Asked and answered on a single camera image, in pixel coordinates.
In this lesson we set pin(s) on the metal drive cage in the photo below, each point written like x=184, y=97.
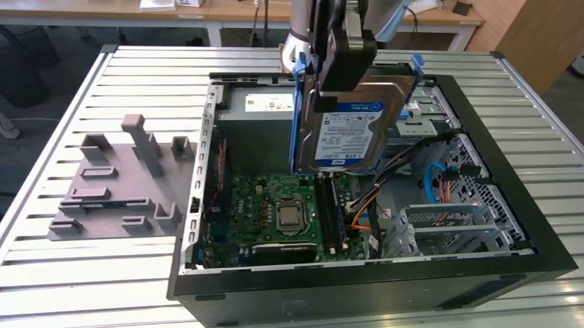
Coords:
x=420, y=128

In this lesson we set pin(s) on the grey parts rack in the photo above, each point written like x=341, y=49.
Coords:
x=118, y=191

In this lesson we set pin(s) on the grey power supply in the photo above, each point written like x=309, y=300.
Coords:
x=260, y=143

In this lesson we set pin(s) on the green motherboard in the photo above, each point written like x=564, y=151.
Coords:
x=256, y=205

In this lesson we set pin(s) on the black office chair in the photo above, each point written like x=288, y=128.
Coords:
x=27, y=75

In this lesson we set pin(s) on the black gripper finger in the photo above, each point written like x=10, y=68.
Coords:
x=325, y=102

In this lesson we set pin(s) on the blue drive latch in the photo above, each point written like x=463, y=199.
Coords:
x=407, y=114

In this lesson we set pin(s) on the silver CPU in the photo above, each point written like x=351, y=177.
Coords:
x=291, y=216

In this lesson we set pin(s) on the white box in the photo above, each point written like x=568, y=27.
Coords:
x=157, y=5
x=189, y=2

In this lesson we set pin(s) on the metal disk bay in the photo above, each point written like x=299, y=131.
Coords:
x=456, y=229

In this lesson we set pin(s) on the grey table leg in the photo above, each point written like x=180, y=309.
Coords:
x=10, y=131

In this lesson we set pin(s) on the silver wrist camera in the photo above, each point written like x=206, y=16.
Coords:
x=353, y=20

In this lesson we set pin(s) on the small dark box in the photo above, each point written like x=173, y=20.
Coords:
x=464, y=7

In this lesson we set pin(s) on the wooden desk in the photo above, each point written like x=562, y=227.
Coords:
x=182, y=13

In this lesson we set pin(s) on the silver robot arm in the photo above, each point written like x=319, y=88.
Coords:
x=297, y=51

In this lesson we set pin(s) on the black RAM stick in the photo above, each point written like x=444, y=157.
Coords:
x=339, y=212

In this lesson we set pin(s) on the hard disk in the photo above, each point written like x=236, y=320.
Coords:
x=347, y=136

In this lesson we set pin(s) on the black PC case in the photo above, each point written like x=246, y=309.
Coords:
x=320, y=297

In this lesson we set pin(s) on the black graphics card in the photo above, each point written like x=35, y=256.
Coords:
x=282, y=254

